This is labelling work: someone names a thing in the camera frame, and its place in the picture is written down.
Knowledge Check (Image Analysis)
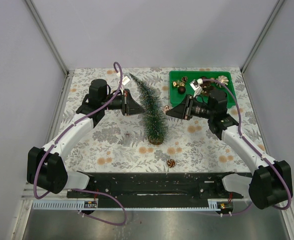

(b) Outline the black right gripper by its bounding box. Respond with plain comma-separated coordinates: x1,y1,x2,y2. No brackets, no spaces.
166,94,214,121

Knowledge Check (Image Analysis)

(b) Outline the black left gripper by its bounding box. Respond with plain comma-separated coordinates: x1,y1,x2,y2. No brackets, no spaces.
101,89,146,116

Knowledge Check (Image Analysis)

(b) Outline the small green christmas tree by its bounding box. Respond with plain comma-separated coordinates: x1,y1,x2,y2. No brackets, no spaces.
129,73,169,145

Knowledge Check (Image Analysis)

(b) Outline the pine cone front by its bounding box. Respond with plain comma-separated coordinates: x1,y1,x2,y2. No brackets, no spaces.
166,159,176,168

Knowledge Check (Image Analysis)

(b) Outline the pine cone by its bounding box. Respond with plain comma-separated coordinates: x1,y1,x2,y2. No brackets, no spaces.
163,105,171,113
166,159,176,168

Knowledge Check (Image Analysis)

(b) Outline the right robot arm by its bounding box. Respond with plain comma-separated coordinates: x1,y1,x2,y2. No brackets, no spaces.
166,89,293,210

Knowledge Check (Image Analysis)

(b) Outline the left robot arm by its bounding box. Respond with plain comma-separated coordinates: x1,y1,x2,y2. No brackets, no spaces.
26,79,144,198

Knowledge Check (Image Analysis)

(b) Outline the dark brown bauble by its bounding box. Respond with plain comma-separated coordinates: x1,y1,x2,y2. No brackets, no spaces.
178,86,186,95

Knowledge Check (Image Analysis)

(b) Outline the green plastic tray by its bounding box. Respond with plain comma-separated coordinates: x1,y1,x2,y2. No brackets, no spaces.
169,70,236,107

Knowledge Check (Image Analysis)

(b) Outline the floral paper mat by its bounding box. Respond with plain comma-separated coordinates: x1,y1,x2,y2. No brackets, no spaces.
59,67,265,173

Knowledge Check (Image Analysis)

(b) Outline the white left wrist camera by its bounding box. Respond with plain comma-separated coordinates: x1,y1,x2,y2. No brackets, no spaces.
120,75,131,93

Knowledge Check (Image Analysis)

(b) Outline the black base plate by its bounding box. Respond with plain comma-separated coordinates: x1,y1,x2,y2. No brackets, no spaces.
66,172,243,210

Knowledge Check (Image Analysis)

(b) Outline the white slotted cable duct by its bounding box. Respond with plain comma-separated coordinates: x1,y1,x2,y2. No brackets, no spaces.
32,200,98,211

